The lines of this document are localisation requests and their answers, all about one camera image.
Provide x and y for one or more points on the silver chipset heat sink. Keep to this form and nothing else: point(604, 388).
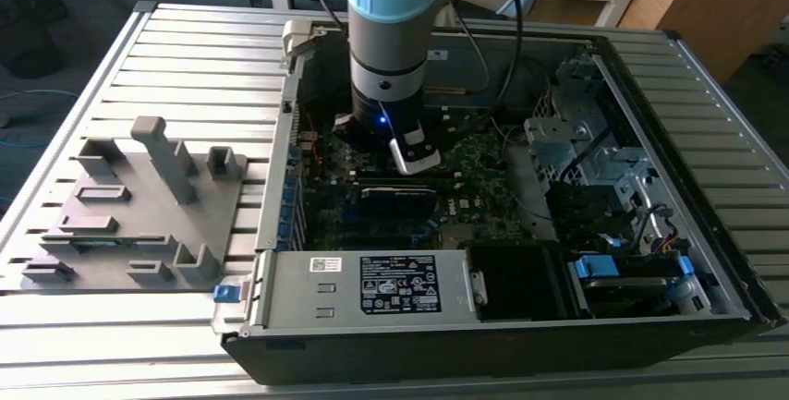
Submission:
point(456, 235)

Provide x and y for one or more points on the wooden cabinet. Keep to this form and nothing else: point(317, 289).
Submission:
point(727, 12)

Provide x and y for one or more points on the silver power supply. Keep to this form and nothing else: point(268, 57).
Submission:
point(295, 289)

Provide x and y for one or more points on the green RAM stick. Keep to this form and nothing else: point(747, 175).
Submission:
point(101, 242)

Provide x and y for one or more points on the green motherboard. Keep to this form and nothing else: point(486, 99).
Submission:
point(487, 187)

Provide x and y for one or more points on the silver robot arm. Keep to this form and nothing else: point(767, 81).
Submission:
point(394, 26)

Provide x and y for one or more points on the grey parts rack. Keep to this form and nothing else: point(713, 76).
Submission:
point(153, 215)

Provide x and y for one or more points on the blue plastic latch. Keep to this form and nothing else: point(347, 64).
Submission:
point(223, 294)

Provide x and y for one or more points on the silver metal drive cage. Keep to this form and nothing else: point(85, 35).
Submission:
point(554, 141)

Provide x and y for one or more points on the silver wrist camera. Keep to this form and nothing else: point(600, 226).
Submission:
point(415, 153)

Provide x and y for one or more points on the grey plastic case latch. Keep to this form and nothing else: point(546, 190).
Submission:
point(295, 35)

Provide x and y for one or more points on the black graphics card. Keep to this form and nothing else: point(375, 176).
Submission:
point(394, 213)

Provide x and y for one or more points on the black PC case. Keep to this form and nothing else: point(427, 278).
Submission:
point(492, 354)

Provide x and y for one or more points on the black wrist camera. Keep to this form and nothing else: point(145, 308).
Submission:
point(341, 123)

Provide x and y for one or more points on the hard disk blue carrier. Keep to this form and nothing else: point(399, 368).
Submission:
point(594, 266)

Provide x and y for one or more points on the black bag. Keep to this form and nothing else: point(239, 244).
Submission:
point(30, 40)

